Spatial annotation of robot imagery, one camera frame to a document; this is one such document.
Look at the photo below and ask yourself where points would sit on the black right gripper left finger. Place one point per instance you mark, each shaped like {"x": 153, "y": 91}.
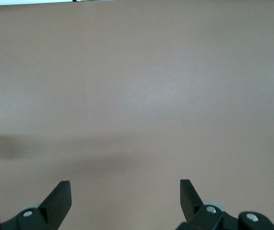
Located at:
{"x": 55, "y": 208}

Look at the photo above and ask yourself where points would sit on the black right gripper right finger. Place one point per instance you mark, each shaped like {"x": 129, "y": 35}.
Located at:
{"x": 194, "y": 213}

